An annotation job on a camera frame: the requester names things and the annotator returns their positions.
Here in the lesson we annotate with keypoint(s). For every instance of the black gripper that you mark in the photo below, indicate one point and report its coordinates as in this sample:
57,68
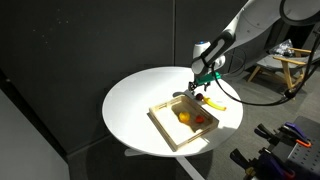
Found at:
199,85

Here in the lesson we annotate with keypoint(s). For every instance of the yellow toy banana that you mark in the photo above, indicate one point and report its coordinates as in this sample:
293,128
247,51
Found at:
215,105

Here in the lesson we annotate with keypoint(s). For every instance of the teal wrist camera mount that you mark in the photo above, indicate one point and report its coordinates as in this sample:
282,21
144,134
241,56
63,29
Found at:
208,78

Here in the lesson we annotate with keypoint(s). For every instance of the white table base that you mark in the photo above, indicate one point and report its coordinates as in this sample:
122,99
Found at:
186,166

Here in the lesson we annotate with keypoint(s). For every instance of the dark red toy plum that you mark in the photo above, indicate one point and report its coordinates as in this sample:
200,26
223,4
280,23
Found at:
199,96

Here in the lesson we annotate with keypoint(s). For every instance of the yellow toy fruit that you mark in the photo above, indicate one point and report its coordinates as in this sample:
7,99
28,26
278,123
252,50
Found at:
184,116

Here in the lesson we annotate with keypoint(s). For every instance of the crumpled silver bag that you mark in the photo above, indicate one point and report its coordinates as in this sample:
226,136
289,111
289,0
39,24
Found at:
283,48

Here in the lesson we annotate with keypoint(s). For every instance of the wooden tray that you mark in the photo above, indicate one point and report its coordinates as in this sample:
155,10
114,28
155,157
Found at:
181,133

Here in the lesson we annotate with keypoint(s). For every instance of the perforated metal plate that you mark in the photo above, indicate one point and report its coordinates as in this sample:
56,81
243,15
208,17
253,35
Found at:
305,163

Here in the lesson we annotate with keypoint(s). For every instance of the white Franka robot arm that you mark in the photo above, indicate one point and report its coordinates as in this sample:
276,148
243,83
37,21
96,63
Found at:
246,26

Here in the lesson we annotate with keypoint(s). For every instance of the red orange toy fruit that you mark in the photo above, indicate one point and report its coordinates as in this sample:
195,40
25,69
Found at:
199,119

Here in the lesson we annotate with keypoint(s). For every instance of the purple clamp with orange tips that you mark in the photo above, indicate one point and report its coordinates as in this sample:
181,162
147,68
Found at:
266,163
293,131

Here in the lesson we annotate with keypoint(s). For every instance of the wooden lounge chair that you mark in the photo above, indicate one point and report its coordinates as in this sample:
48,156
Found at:
286,68

